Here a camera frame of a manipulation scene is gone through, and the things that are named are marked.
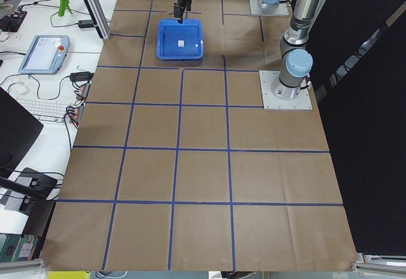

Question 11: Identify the blue plastic tray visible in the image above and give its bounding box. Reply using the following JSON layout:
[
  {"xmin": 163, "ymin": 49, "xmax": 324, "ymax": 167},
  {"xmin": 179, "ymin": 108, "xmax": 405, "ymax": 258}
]
[{"xmin": 156, "ymin": 19, "xmax": 204, "ymax": 60}]

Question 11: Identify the black power adapter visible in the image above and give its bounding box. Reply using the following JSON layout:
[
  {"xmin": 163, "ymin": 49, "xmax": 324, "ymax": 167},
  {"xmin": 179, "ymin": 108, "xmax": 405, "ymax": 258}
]
[{"xmin": 77, "ymin": 20, "xmax": 94, "ymax": 29}]

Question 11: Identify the teach pendant tablet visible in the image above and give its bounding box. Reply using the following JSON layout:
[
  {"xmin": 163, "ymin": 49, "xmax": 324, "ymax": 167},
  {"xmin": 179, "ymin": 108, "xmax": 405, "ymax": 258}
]
[{"xmin": 18, "ymin": 35, "xmax": 70, "ymax": 74}]

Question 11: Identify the black red control box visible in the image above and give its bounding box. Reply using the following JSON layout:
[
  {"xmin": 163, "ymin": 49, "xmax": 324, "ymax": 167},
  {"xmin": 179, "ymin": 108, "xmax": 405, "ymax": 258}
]
[{"xmin": 1, "ymin": 10, "xmax": 27, "ymax": 32}]

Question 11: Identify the white keyboard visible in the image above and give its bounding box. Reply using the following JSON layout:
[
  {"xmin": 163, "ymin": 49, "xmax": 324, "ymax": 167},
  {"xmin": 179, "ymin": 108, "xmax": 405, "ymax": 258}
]
[{"xmin": 16, "ymin": 96, "xmax": 69, "ymax": 124}]

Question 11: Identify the white computer mouse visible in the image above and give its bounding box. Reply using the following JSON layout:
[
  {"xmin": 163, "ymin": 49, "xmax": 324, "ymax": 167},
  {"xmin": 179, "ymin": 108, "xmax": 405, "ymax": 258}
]
[{"xmin": 16, "ymin": 84, "xmax": 29, "ymax": 95}]

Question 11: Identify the black monitor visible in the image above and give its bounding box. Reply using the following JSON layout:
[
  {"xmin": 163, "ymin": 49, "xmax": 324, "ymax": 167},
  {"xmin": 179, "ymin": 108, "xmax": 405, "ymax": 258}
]
[{"xmin": 0, "ymin": 89, "xmax": 43, "ymax": 178}]

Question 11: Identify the black monitor stand base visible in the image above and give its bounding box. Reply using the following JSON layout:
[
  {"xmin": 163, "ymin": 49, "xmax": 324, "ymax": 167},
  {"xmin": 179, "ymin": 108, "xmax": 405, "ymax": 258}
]
[{"xmin": 15, "ymin": 168, "xmax": 58, "ymax": 199}]

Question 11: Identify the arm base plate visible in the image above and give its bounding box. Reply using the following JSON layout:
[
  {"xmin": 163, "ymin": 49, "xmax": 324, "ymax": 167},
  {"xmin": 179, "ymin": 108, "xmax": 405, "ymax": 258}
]
[
  {"xmin": 249, "ymin": 0, "xmax": 289, "ymax": 17},
  {"xmin": 259, "ymin": 70, "xmax": 313, "ymax": 110}
]

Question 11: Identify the aluminium frame post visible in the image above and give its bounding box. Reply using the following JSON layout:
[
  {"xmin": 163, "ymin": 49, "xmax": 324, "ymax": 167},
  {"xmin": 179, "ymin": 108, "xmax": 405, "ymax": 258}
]
[{"xmin": 83, "ymin": 0, "xmax": 111, "ymax": 41}]

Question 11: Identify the green handled grabber tool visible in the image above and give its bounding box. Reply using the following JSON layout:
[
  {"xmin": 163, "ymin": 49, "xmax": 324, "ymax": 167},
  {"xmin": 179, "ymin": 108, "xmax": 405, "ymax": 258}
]
[{"xmin": 58, "ymin": 0, "xmax": 73, "ymax": 17}]

